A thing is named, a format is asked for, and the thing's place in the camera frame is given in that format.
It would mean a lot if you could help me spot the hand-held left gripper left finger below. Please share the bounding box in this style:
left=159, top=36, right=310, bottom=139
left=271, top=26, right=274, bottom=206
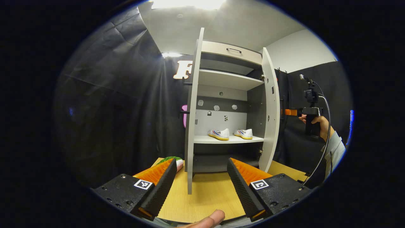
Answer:
left=92, top=158, right=178, bottom=221

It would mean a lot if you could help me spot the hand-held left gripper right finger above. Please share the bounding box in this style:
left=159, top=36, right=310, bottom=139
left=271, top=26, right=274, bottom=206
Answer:
left=227, top=158, right=312, bottom=222

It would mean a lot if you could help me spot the white shoe cabinet door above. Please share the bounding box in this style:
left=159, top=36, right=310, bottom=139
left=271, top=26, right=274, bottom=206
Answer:
left=259, top=47, right=281, bottom=173
left=184, top=28, right=205, bottom=195

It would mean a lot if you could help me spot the white shoe cabinet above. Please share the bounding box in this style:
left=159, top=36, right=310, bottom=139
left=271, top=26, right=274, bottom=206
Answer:
left=191, top=40, right=266, bottom=174

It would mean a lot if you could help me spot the white canvas shoe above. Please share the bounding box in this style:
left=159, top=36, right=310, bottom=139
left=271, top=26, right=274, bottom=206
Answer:
left=208, top=128, right=230, bottom=141
left=234, top=129, right=253, bottom=140

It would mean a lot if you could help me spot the white cabinet shelf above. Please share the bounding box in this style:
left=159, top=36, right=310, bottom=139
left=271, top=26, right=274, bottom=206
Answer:
left=194, top=135, right=265, bottom=144
left=198, top=69, right=265, bottom=91

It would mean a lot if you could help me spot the green striped toy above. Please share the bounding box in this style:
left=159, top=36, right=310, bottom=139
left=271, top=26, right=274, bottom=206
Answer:
left=157, top=156, right=184, bottom=172

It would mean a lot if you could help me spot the black backdrop cloth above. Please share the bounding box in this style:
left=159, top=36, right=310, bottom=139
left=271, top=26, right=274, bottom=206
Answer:
left=54, top=6, right=353, bottom=190

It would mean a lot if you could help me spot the ceiling light panel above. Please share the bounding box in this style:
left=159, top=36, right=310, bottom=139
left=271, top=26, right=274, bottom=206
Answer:
left=152, top=0, right=225, bottom=10

